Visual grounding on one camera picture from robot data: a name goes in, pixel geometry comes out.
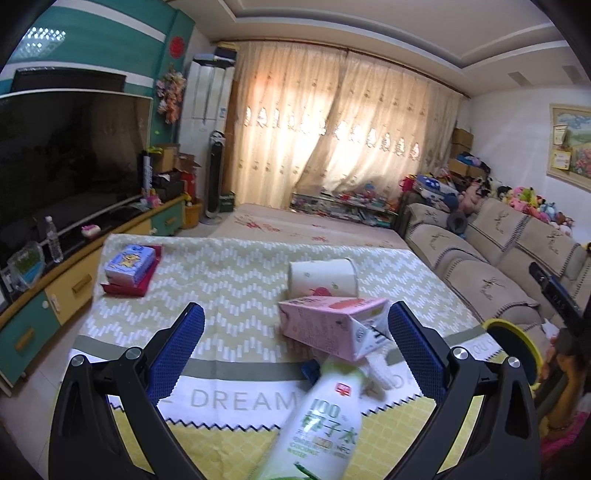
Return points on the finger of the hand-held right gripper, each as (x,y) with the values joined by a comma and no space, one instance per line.
(554,290)

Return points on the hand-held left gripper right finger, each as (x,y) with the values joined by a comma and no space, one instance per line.
(418,350)

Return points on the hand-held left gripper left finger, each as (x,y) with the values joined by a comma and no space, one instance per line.
(178,350)

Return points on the black bin with yellow rim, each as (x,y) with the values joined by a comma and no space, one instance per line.
(512,346)

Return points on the pink drink carton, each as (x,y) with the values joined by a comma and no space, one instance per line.
(323,323)

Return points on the white paper cup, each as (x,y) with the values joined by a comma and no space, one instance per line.
(323,277)

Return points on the green white drink bottle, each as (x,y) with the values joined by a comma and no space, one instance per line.
(318,429)

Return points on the person's right hand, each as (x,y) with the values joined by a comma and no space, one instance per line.
(575,392)

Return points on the beige sofa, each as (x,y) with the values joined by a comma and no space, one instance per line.
(498,258)

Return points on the yellow green printed tablecloth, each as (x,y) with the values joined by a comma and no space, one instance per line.
(221,295)

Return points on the flat red box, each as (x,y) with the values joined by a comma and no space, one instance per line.
(134,288)

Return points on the row of plush toys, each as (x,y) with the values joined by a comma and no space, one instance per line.
(531,201)

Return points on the blue tissue box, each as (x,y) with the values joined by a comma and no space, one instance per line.
(129,263)

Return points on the yellow teal television stand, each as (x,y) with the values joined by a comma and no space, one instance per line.
(69,286)

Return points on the yellow bucket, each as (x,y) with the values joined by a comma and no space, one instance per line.
(194,217)

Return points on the small pink toy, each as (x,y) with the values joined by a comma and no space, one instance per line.
(90,230)

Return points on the dark green box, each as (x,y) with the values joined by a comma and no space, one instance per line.
(227,203)

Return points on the cluttered glass coffee table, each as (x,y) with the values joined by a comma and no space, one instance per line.
(346,207)

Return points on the blue star print bag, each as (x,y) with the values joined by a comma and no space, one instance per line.
(431,187)

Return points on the floral beige mat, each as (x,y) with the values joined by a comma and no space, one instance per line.
(286,226)

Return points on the clear water bottle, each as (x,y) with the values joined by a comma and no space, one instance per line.
(54,240)

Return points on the tall stack of cardboard boxes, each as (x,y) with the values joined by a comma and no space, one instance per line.
(461,147)

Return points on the glass bowl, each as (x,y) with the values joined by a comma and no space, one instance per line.
(27,267)

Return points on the black white tube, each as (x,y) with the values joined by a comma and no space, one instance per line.
(147,175)

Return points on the black tower fan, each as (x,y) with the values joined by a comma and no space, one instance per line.
(215,175)

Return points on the open cardboard boxes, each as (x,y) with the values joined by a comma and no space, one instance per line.
(171,166)

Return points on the large curved television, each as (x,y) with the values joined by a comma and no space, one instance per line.
(69,157)

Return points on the white standing air conditioner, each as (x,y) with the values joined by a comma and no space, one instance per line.
(203,115)

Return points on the beige embroidered curtain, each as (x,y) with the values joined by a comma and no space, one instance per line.
(332,120)

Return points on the hanging flower decoration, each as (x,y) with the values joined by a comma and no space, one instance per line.
(171,94)

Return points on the brown curtain rod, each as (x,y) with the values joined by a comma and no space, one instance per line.
(392,62)

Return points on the framed flower wall picture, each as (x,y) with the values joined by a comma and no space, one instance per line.
(572,147)

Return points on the round red wall ornament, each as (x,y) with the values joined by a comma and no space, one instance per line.
(178,46)

